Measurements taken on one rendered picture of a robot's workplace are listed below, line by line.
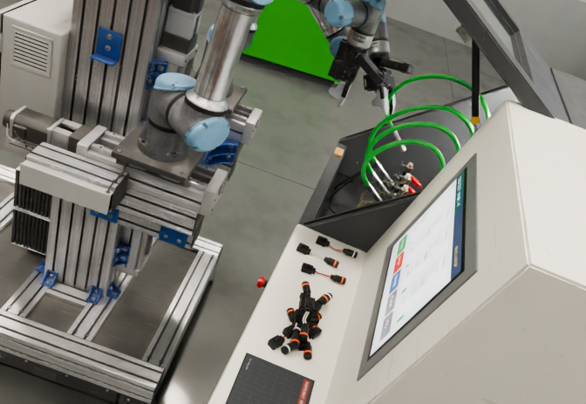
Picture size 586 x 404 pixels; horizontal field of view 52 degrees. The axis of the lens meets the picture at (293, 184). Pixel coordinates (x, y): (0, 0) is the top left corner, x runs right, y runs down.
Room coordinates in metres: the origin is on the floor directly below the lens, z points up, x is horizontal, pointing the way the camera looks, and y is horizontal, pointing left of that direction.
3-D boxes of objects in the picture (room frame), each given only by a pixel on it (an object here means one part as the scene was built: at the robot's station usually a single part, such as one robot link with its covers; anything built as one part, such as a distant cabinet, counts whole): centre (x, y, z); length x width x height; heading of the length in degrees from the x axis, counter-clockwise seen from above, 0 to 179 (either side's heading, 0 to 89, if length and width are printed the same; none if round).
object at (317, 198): (1.79, -0.10, 0.87); 0.62 x 0.04 x 0.16; 175
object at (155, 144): (1.48, 0.40, 1.09); 0.15 x 0.15 x 0.10
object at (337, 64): (1.80, -0.03, 1.37); 0.09 x 0.08 x 0.12; 85
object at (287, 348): (1.05, -0.13, 1.01); 0.23 x 0.11 x 0.06; 175
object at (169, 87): (1.48, 0.39, 1.20); 0.13 x 0.12 x 0.14; 50
